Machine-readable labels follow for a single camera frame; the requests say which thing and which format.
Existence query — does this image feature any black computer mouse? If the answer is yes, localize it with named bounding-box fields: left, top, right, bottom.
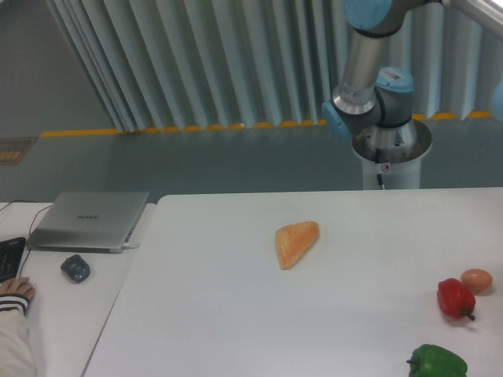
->
left=61, top=254, right=91, bottom=284

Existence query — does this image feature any black laptop cable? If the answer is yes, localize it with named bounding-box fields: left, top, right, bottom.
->
left=0, top=199, right=54, bottom=277

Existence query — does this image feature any person's hand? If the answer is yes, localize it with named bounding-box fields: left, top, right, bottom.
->
left=0, top=276, right=36, bottom=301

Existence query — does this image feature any orange triangular bread slice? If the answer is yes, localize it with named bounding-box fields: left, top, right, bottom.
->
left=274, top=221, right=320, bottom=270

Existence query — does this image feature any brown egg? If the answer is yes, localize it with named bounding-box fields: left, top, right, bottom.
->
left=461, top=269, right=493, bottom=295

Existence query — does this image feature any white sleeved forearm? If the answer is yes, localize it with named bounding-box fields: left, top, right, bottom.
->
left=1, top=294, right=36, bottom=376

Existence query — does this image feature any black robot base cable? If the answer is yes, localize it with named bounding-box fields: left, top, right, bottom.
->
left=373, top=147, right=387, bottom=191

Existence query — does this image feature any black keyboard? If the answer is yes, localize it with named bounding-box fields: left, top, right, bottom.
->
left=0, top=237, right=27, bottom=283

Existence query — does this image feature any white folding curtain screen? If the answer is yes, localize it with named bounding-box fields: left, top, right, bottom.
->
left=49, top=1, right=502, bottom=133

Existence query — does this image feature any red bell pepper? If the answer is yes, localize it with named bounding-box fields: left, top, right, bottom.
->
left=437, top=278, right=476, bottom=321

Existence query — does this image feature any green bell pepper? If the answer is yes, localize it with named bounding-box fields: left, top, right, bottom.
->
left=406, top=344, right=468, bottom=377

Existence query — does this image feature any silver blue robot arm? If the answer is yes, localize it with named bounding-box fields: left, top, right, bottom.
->
left=321, top=1, right=502, bottom=136

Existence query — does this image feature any silver closed laptop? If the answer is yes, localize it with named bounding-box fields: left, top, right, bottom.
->
left=27, top=192, right=149, bottom=254

